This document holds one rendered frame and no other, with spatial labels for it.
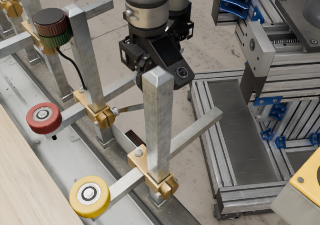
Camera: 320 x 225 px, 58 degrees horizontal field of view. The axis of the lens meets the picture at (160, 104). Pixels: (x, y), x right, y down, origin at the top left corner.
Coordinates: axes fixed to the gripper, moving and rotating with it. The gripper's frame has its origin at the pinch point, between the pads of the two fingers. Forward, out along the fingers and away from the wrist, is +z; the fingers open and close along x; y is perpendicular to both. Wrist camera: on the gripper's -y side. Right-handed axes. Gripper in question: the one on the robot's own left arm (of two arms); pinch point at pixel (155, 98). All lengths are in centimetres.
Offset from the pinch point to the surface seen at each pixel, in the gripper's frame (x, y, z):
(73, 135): 13.1, 29.3, 34.8
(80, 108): 11.3, 18.3, 11.1
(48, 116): 19.7, 17.7, 6.8
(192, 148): -46, 21, 97
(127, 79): -5.0, 18.8, 11.1
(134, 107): 2.1, 6.1, 6.9
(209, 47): -122, 77, 97
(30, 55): 9, 63, 23
